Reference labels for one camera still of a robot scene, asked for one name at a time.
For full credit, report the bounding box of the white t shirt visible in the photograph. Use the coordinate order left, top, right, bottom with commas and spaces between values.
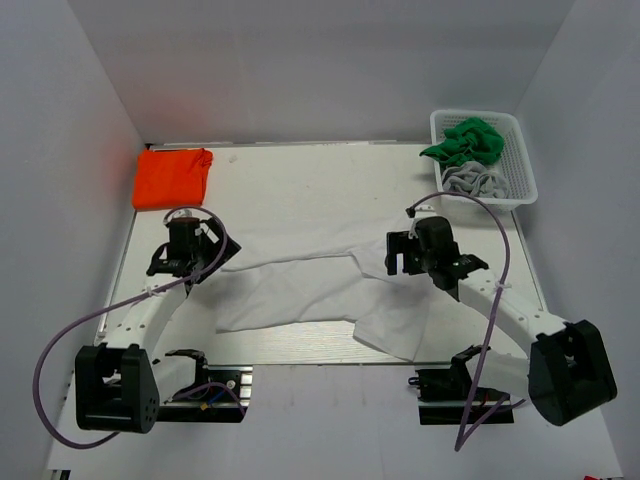
205, 241, 431, 361

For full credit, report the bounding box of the grey t shirt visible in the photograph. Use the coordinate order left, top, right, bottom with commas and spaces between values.
442, 161, 510, 199

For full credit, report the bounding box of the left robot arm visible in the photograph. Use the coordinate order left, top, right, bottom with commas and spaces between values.
75, 216, 241, 433

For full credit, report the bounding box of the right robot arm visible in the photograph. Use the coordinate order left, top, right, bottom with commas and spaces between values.
385, 216, 618, 426

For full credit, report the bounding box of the folded orange t shirt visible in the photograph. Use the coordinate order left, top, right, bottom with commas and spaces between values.
131, 148, 214, 210

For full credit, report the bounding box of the white plastic basket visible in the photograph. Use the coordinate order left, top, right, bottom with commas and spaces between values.
430, 109, 538, 214

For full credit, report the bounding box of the green t shirt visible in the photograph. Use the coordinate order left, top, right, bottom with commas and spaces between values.
420, 117, 505, 168

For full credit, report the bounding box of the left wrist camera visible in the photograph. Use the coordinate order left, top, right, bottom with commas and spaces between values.
163, 208, 199, 225

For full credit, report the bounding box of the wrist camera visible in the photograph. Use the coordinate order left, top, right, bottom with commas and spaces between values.
163, 208, 199, 225
406, 205, 431, 239

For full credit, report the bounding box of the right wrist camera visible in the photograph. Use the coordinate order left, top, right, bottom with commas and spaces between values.
406, 205, 431, 239

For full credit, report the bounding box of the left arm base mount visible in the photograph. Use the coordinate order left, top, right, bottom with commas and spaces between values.
151, 349, 253, 423

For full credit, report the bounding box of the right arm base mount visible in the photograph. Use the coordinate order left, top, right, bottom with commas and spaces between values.
408, 346, 514, 426

